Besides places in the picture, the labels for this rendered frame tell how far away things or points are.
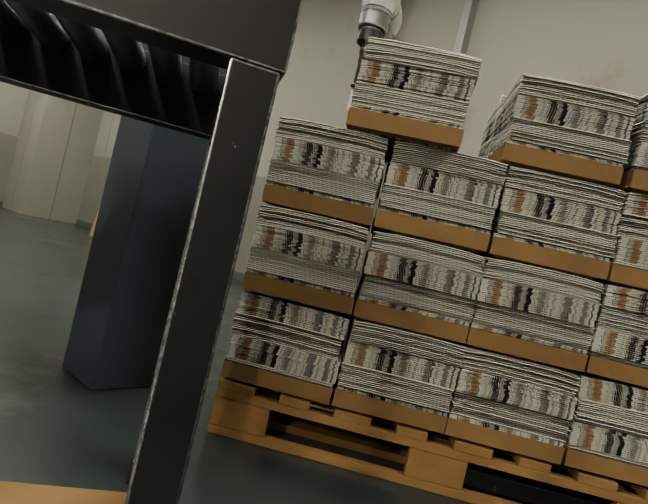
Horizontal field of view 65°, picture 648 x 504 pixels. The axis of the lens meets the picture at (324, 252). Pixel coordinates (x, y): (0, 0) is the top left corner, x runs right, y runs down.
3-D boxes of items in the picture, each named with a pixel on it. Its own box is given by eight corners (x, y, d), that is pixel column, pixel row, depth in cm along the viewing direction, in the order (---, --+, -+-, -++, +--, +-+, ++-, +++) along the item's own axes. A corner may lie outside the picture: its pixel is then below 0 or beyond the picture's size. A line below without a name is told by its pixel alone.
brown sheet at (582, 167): (469, 182, 162) (473, 169, 162) (560, 202, 159) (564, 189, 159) (501, 159, 124) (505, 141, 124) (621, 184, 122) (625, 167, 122)
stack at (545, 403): (240, 391, 167) (298, 145, 166) (597, 485, 158) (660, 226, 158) (203, 431, 128) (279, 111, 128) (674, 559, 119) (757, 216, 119)
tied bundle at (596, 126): (468, 184, 162) (485, 114, 162) (561, 205, 159) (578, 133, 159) (500, 161, 124) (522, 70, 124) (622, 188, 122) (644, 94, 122)
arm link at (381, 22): (391, 23, 150) (386, 43, 150) (361, 17, 150) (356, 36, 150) (393, 8, 141) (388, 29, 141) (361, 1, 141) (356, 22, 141)
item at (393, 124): (350, 139, 141) (353, 124, 141) (453, 160, 137) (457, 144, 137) (344, 123, 126) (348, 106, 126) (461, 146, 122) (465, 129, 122)
